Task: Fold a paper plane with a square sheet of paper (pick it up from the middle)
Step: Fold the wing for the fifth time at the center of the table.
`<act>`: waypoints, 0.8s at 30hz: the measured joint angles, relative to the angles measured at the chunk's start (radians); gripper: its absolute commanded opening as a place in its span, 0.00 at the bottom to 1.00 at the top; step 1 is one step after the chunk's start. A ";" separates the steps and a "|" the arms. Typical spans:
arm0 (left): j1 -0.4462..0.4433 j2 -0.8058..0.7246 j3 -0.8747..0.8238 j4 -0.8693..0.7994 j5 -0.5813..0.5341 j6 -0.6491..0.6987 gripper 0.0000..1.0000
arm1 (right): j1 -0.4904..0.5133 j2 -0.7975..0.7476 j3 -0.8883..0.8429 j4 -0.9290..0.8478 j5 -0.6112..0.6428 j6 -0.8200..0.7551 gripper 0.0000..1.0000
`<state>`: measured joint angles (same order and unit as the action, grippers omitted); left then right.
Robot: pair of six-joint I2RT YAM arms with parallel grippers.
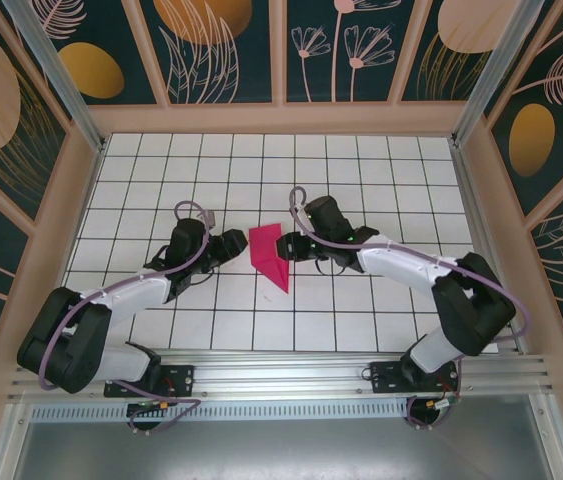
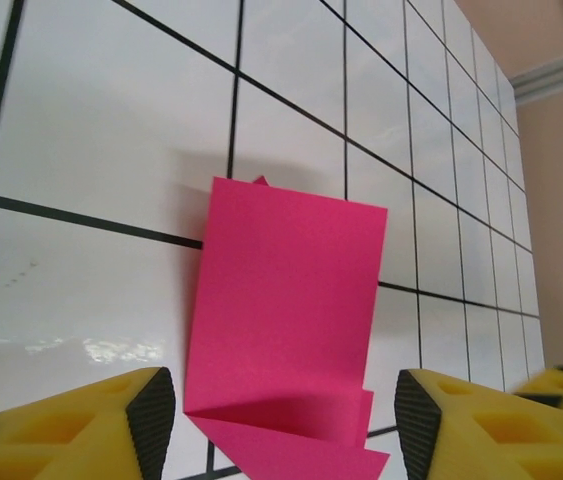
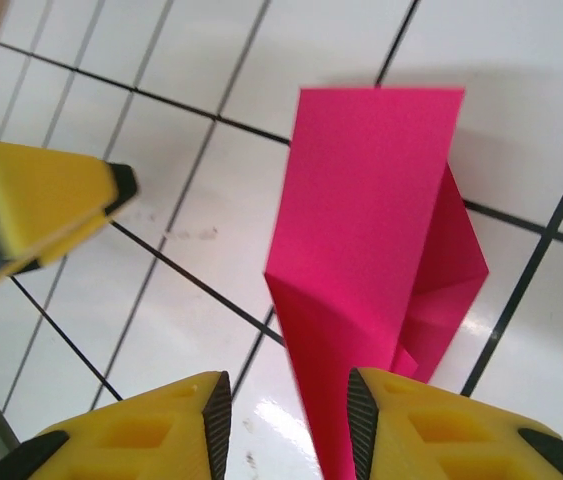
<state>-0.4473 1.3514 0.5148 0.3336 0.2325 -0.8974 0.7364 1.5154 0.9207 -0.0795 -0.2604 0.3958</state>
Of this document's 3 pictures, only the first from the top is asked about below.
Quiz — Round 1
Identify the pink square paper sheet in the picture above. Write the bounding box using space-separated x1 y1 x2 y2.
248 222 292 295

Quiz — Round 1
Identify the grey sheet metal shelf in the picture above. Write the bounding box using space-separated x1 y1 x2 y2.
5 394 563 480

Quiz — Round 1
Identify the small controller board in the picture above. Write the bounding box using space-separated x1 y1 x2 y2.
128 398 172 417
423 396 462 412

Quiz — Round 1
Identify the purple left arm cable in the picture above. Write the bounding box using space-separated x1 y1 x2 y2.
39 200 212 436

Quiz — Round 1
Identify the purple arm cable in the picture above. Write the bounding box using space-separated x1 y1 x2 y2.
288 187 535 431
39 200 212 436

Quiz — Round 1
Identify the long aluminium mounting rail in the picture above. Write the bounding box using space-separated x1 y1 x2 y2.
8 349 555 401

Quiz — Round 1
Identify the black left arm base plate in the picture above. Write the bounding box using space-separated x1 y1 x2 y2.
104 364 196 399

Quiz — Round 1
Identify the aluminium side rail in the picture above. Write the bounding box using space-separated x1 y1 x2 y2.
450 144 520 354

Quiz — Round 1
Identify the slotted grey cable duct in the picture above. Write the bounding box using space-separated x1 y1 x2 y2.
30 402 412 421

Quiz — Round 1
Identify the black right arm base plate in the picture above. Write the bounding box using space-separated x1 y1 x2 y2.
369 360 461 396

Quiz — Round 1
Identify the aluminium frame post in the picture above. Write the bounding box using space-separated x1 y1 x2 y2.
453 0 547 146
0 0 107 154

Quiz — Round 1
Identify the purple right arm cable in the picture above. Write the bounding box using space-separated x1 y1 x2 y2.
288 187 535 431

